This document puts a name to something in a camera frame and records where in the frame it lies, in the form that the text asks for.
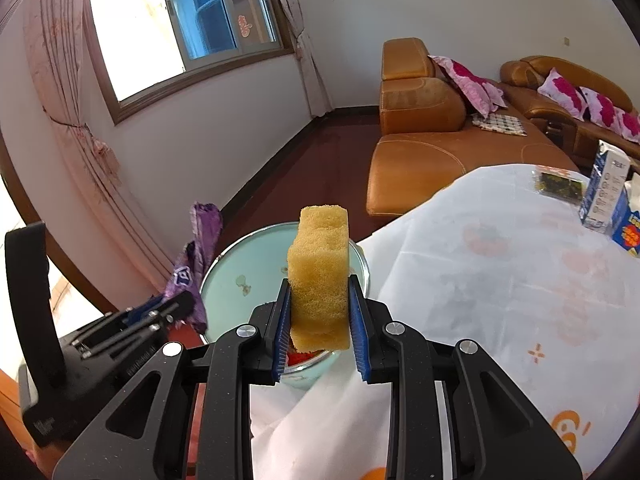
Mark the checkered cloth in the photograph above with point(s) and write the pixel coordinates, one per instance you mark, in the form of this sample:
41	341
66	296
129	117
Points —
500	125

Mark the blue milk carton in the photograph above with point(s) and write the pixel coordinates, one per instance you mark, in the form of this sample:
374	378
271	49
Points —
629	225

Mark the red foil wrapper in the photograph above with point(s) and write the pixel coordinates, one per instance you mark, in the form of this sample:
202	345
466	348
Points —
300	357

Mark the light green enamel basin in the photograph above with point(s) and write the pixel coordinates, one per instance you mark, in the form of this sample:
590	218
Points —
240	290

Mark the dark green seaweed packet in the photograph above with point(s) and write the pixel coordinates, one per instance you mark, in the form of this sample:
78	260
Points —
560	182

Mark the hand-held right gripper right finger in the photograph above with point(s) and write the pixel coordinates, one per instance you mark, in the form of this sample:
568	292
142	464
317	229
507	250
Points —
357	330

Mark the purple foil wrapper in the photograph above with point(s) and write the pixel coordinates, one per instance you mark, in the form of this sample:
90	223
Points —
200	240

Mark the pink curtain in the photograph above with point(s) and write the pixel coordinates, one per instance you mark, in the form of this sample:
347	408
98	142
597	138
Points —
305	60
75	110

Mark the white orange printed tablecloth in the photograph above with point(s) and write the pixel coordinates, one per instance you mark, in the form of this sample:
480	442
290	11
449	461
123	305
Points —
475	285

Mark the long pink floral pillow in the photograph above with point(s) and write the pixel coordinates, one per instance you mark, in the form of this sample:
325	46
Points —
470	85

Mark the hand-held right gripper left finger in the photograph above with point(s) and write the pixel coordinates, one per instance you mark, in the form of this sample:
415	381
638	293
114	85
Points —
284	330

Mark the yellow sponge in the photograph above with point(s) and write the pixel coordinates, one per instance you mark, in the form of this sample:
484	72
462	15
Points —
320	270

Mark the orange leather chaise sofa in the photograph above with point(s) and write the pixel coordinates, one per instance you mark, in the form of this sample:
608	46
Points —
425	160

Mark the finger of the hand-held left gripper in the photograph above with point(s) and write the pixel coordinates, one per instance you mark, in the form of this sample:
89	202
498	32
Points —
145	332
145	309

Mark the sliding glass window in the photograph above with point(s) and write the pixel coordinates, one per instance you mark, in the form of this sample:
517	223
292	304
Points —
145	35

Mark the orange leather long sofa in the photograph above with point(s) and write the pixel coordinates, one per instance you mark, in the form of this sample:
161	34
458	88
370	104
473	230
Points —
530	80

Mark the white tall paper box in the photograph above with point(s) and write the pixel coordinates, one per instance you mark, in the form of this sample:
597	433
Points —
602	190

